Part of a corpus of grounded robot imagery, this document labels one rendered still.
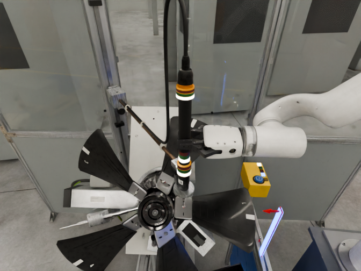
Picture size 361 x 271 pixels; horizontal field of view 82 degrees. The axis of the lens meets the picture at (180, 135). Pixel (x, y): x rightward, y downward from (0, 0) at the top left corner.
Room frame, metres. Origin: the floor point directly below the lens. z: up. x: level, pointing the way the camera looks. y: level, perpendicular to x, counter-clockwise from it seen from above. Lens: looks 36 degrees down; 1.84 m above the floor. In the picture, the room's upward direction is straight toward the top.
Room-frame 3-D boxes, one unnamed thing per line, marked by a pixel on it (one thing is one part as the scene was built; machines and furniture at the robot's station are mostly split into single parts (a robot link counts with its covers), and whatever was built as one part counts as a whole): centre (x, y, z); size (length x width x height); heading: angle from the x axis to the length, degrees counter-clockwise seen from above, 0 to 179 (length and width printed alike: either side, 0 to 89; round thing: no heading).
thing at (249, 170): (0.74, -0.38, 1.02); 0.16 x 0.10 x 0.11; 178
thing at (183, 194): (0.47, -0.01, 1.33); 0.09 x 0.07 x 0.10; 33
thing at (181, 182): (0.46, -0.01, 1.49); 0.04 x 0.04 x 0.46
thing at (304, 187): (1.18, -0.04, 0.50); 2.59 x 0.03 x 0.91; 88
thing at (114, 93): (0.99, 0.33, 1.37); 0.10 x 0.07 x 0.09; 33
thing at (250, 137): (0.46, -0.18, 1.49); 0.09 x 0.03 x 0.08; 178
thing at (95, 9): (1.03, 0.36, 1.48); 0.05 x 0.03 x 0.62; 123
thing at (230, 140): (0.46, -0.12, 1.49); 0.11 x 0.10 x 0.07; 88
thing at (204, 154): (0.43, -0.08, 1.49); 0.08 x 0.06 x 0.01; 148
